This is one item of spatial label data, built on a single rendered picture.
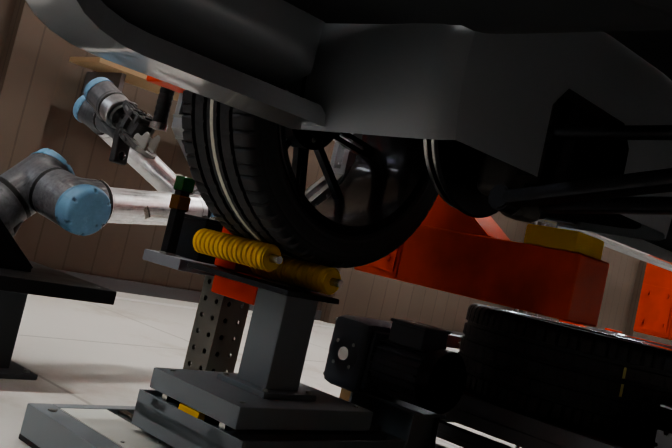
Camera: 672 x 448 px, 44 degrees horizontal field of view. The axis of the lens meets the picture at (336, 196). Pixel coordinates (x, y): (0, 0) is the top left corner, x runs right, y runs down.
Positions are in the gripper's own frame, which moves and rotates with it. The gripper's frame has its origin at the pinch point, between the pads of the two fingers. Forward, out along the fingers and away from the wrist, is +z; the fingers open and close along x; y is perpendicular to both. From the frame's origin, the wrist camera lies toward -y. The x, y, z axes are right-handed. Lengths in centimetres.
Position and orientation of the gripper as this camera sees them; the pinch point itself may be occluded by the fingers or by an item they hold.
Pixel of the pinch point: (150, 158)
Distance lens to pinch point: 225.7
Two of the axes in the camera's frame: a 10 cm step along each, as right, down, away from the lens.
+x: 6.1, 2.0, 7.7
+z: 5.9, 5.3, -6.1
